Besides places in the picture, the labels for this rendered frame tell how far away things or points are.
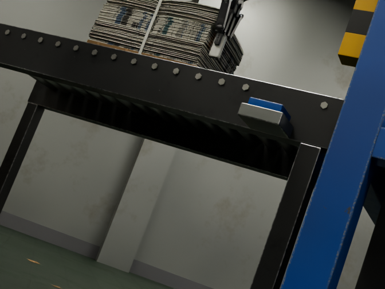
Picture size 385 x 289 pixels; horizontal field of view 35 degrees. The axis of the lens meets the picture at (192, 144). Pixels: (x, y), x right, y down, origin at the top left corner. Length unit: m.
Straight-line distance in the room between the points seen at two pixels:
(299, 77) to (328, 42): 0.49
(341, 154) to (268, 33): 5.09
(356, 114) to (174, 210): 4.64
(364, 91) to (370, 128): 0.07
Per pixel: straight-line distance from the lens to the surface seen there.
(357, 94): 1.19
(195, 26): 1.77
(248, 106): 1.34
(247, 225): 5.93
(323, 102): 1.41
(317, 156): 1.37
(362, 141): 1.15
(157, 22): 1.83
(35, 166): 5.61
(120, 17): 1.89
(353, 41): 1.25
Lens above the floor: 0.37
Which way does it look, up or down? 9 degrees up
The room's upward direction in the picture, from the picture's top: 21 degrees clockwise
